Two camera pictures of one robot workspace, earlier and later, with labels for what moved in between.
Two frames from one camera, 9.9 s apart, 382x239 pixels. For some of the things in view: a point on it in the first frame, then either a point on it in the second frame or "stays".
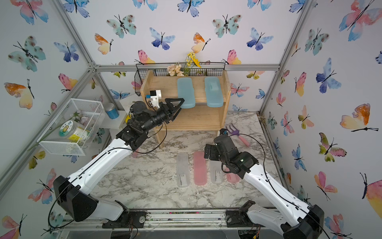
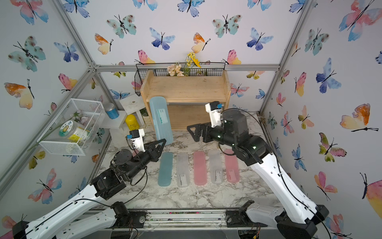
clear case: (217, 173) stays
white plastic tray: (182, 170) stays
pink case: (200, 168) stays
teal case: (186, 91) -> (165, 171)
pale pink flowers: (175, 70) stays
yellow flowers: (191, 59) stays
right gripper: (214, 149) -> (200, 128)
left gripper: (167, 111) -> (149, 147)
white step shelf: (114, 124) stays
